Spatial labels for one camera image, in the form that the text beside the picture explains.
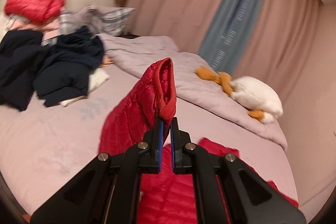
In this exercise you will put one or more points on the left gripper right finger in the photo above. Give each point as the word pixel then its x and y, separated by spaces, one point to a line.
pixel 226 189

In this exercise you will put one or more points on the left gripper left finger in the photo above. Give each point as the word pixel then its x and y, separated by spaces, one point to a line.
pixel 106 190

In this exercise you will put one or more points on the red puffer jacket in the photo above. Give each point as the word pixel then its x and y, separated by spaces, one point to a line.
pixel 164 197

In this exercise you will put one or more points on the pink bed sheet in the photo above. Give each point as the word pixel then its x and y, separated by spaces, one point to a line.
pixel 43 148

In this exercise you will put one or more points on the white goose plush toy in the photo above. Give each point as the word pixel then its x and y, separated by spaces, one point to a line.
pixel 261 101

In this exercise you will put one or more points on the white garment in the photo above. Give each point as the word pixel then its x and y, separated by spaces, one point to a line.
pixel 96 79

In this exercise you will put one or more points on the dark navy garment right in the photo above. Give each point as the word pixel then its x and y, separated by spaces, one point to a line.
pixel 65 72

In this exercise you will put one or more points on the dark navy garment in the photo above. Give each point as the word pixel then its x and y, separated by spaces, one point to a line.
pixel 22 57
pixel 65 72

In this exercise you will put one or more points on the lilac duvet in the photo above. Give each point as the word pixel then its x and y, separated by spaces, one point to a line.
pixel 135 55

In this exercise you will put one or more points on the blue grey curtain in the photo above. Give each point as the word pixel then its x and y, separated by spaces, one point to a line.
pixel 229 33

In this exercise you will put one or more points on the dark navy garment left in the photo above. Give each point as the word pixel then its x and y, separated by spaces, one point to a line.
pixel 22 57

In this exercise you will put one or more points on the plaid pillow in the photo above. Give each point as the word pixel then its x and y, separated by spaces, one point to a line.
pixel 109 20

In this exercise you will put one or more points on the pink curtain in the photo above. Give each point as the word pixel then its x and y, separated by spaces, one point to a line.
pixel 275 53

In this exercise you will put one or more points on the folded red jacket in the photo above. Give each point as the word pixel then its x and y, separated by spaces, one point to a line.
pixel 36 11

